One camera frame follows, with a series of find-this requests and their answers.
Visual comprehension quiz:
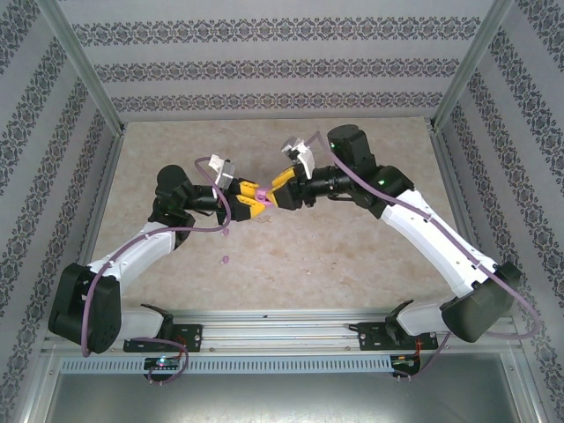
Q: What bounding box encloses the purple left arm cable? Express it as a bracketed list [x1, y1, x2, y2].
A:
[81, 156, 233, 388]

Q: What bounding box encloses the grey slotted cable duct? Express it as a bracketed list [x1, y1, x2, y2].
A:
[59, 354, 393, 375]

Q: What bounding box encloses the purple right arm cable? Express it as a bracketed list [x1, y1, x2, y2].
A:
[306, 130, 542, 380]

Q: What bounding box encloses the grey sheet metal tray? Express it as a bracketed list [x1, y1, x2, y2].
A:
[24, 347, 545, 423]

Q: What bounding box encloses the aluminium frame post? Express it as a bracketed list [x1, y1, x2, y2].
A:
[37, 0, 129, 136]
[429, 0, 516, 133]

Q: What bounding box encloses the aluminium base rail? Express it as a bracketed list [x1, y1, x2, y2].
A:
[43, 308, 516, 353]

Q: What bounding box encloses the left circuit board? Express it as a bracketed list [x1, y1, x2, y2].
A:
[144, 357, 182, 370]

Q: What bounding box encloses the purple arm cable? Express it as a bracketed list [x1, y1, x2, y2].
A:
[81, 156, 233, 388]
[306, 130, 542, 380]

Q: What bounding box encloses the aluminium side frame rail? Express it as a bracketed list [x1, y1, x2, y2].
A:
[429, 125, 516, 336]
[61, 130, 127, 323]

